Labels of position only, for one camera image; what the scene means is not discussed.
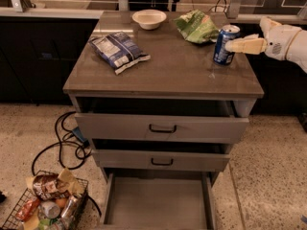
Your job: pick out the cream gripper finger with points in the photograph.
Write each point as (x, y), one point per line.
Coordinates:
(266, 24)
(251, 44)

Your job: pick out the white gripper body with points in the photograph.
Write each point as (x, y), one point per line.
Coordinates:
(281, 41)

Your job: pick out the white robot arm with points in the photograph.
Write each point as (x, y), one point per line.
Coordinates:
(303, 39)

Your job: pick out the grey drawer cabinet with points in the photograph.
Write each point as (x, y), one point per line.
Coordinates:
(177, 70)

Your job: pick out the middle drawer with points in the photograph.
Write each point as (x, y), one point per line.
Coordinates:
(172, 156)

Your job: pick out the drawer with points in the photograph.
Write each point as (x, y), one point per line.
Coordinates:
(158, 201)
(162, 120)
(172, 156)

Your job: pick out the top drawer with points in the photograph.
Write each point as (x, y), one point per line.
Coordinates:
(162, 120)

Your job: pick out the bottom drawer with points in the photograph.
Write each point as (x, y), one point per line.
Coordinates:
(158, 201)

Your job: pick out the brown metallic can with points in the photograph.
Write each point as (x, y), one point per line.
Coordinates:
(70, 207)

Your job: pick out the silver can lying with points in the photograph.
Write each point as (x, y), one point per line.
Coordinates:
(50, 209)

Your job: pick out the green chip bag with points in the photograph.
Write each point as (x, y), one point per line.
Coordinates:
(197, 27)

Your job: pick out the white paper bowl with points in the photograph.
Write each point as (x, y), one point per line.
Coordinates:
(149, 19)

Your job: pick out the blue chip bag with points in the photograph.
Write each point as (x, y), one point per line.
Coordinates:
(118, 50)

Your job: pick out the orange fruit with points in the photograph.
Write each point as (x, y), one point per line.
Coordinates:
(61, 202)

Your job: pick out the brown snack bag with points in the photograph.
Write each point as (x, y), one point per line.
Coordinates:
(47, 186)

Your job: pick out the orange snack packet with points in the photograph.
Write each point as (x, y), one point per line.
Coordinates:
(28, 208)

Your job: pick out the blue cable plug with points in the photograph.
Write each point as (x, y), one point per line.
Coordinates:
(77, 133)

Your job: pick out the black wire basket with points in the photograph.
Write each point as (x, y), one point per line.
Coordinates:
(38, 221)

